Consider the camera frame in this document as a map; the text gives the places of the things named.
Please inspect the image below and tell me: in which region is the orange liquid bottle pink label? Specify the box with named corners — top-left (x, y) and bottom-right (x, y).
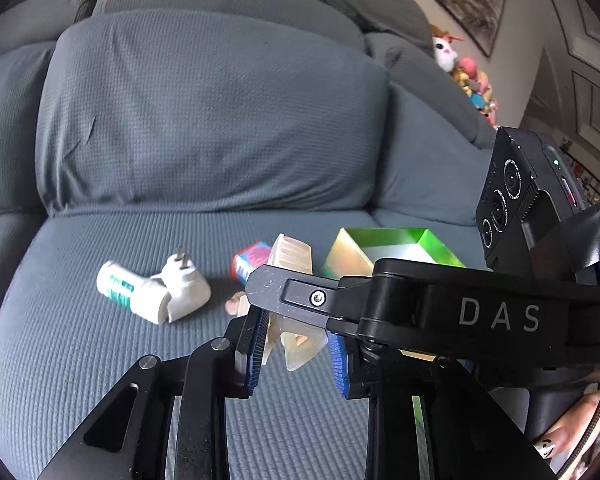
top-left (225, 241), bottom-right (277, 318)

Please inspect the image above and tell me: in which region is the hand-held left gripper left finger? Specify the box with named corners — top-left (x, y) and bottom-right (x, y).
top-left (37, 305), bottom-right (272, 480)

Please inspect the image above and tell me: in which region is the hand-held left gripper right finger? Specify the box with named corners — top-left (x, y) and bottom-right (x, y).
top-left (330, 332), bottom-right (556, 480)

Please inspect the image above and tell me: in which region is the dark grey pillow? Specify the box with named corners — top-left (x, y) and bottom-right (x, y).
top-left (290, 0), bottom-right (433, 56)

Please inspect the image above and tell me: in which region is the white panelled door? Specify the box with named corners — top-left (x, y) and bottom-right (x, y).
top-left (517, 0), bottom-right (600, 161)

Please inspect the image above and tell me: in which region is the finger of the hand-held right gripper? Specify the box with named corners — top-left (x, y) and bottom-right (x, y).
top-left (244, 265), bottom-right (376, 341)

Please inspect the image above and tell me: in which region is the pile of colourful plush toys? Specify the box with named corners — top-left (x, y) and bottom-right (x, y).
top-left (430, 25), bottom-right (501, 131)

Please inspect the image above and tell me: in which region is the green cardboard box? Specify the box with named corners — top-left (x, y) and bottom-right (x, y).
top-left (321, 226), bottom-right (468, 281)

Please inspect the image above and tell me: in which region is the grey-blue sofa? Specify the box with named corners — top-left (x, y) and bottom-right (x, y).
top-left (0, 0), bottom-right (501, 480)

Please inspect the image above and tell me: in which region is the white plug-in device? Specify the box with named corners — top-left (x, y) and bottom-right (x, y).
top-left (150, 246), bottom-right (212, 324)

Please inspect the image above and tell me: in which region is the beige hair claw clip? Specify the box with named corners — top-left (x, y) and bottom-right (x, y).
top-left (262, 232), bottom-right (331, 373)

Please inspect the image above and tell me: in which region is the person's right hand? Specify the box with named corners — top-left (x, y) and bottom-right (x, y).
top-left (532, 391), bottom-right (600, 462)

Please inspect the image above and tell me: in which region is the framed landscape picture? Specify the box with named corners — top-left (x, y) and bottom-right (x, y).
top-left (434, 0), bottom-right (509, 58)

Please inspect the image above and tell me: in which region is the white bottle green label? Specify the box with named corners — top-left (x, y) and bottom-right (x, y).
top-left (96, 260), bottom-right (173, 326)

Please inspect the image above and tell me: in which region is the grey-blue sofa back cushion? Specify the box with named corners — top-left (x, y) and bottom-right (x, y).
top-left (34, 9), bottom-right (392, 218)
top-left (0, 42), bottom-right (56, 218)
top-left (365, 32), bottom-right (501, 228)

